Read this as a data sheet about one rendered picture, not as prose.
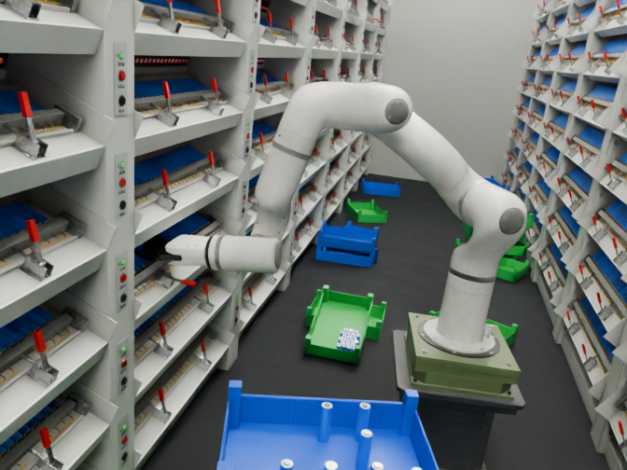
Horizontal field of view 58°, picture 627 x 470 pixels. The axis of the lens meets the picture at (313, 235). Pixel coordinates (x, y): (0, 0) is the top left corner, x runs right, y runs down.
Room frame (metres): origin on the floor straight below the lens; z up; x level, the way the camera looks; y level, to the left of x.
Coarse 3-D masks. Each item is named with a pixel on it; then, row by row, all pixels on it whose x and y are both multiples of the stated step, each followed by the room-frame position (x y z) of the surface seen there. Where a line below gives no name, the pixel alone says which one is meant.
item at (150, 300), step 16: (208, 208) 1.66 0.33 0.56; (224, 224) 1.65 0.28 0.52; (240, 224) 1.64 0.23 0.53; (176, 272) 1.30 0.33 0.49; (192, 272) 1.34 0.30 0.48; (144, 288) 1.18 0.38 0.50; (160, 288) 1.21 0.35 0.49; (176, 288) 1.26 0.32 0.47; (144, 304) 1.12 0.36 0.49; (160, 304) 1.19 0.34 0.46; (144, 320) 1.12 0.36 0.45
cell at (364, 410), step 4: (360, 404) 0.75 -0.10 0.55; (364, 404) 0.75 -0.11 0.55; (368, 404) 0.75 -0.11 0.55; (360, 408) 0.74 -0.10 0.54; (364, 408) 0.74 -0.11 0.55; (368, 408) 0.74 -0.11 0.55; (360, 412) 0.74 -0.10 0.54; (364, 412) 0.74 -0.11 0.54; (368, 412) 0.74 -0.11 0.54; (360, 416) 0.74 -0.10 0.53; (364, 416) 0.74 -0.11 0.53; (368, 416) 0.74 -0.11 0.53; (360, 420) 0.74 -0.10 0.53; (364, 420) 0.74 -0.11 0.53; (368, 420) 0.74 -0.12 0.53; (356, 424) 0.74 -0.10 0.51; (360, 424) 0.74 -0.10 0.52; (364, 424) 0.74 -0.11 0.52; (368, 424) 0.74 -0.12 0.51; (356, 428) 0.74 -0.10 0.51; (360, 428) 0.74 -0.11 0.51; (364, 428) 0.74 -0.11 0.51; (356, 432) 0.74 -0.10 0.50; (356, 436) 0.74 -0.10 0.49; (356, 440) 0.74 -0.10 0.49
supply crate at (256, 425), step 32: (256, 416) 0.76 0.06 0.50; (288, 416) 0.76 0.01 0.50; (352, 416) 0.77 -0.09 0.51; (384, 416) 0.78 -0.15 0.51; (416, 416) 0.75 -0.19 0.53; (224, 448) 0.65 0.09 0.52; (256, 448) 0.70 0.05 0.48; (288, 448) 0.71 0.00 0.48; (320, 448) 0.72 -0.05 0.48; (352, 448) 0.72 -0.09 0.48; (384, 448) 0.73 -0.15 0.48; (416, 448) 0.73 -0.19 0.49
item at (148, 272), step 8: (216, 224) 1.62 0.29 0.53; (200, 232) 1.51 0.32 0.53; (208, 232) 1.54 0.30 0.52; (216, 232) 1.59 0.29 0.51; (152, 264) 1.25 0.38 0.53; (160, 264) 1.26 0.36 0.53; (168, 264) 1.31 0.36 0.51; (144, 272) 1.20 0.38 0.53; (152, 272) 1.22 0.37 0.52; (136, 280) 1.16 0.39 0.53; (144, 280) 1.18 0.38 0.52; (152, 280) 1.21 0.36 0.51; (136, 288) 1.15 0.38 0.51; (136, 296) 1.12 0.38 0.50
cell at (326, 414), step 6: (324, 402) 0.74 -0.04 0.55; (324, 408) 0.73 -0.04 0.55; (330, 408) 0.73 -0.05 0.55; (324, 414) 0.73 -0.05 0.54; (330, 414) 0.73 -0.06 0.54; (324, 420) 0.73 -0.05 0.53; (330, 420) 0.73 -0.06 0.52; (324, 426) 0.73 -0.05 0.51; (318, 432) 0.73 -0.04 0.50; (324, 432) 0.73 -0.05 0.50; (318, 438) 0.73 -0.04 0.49; (324, 438) 0.73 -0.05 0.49
